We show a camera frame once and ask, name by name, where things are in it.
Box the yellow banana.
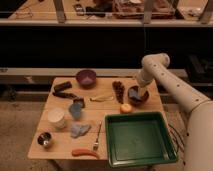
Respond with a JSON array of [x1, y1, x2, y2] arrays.
[[90, 96, 114, 102]]

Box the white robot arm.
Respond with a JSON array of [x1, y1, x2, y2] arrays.
[[136, 53, 213, 171]]

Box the dark red bowl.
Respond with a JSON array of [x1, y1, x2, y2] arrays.
[[127, 86, 149, 106]]

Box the blue item in bowl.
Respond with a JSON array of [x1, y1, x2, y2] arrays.
[[129, 88, 141, 101]]

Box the purple bowl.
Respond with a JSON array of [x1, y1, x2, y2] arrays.
[[75, 69, 96, 88]]

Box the orange fruit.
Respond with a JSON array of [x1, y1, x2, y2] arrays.
[[120, 103, 133, 113]]

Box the green plastic tray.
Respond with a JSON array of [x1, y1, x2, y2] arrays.
[[105, 112, 178, 168]]

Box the small dark box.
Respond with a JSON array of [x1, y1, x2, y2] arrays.
[[73, 98, 85, 108]]

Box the blue toy piece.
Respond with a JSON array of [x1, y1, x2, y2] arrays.
[[69, 102, 82, 120]]

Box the silver fork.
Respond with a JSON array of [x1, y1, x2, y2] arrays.
[[93, 121, 102, 151]]

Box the light blue cloth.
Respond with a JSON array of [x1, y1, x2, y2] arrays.
[[71, 124, 91, 138]]

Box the wooden table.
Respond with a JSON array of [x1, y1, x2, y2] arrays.
[[27, 76, 169, 161]]

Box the dark brown block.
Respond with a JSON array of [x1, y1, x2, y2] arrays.
[[54, 81, 72, 92]]

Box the dark brown eggplant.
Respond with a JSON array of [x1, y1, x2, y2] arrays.
[[52, 92, 77, 99]]

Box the orange carrot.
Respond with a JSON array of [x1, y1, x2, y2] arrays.
[[71, 149, 100, 159]]

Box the white paper cup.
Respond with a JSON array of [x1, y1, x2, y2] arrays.
[[48, 108, 66, 129]]

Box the small metal cup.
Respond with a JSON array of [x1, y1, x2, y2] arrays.
[[37, 132, 52, 148]]

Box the black cables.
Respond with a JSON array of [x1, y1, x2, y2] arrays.
[[167, 123, 186, 158]]

